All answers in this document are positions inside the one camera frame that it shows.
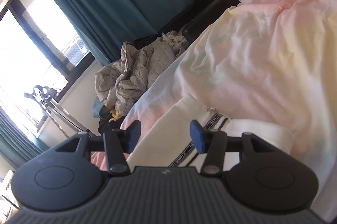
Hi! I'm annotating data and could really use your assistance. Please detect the pastel bed duvet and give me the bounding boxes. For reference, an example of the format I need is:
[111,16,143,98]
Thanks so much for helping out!
[90,0,337,214]

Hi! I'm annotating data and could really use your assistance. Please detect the yellow cloth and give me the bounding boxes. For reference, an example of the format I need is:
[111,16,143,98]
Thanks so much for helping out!
[109,110,122,123]

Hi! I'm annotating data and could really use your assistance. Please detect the dark framed window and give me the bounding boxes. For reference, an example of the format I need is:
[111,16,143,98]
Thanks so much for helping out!
[0,0,96,135]

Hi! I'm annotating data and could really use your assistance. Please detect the cream pants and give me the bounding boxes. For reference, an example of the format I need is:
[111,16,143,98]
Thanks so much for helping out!
[126,98,294,169]

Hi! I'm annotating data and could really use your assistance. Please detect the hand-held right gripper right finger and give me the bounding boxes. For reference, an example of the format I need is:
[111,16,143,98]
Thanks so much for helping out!
[190,120,277,175]

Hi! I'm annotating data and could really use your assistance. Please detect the black sofa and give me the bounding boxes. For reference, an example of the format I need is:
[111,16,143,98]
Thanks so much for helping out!
[134,0,241,47]

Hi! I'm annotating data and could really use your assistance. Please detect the teal cloth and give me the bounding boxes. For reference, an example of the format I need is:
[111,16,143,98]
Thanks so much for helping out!
[92,100,106,119]

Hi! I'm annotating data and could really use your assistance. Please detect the white patterned cloth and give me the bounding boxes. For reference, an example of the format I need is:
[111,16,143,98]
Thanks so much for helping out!
[160,31,188,52]

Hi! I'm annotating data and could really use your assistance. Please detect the grey quilted jacket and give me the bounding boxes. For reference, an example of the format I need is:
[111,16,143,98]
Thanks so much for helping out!
[94,41,175,117]

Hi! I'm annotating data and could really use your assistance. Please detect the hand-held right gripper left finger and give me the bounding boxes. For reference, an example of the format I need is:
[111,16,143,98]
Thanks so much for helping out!
[55,121,142,176]

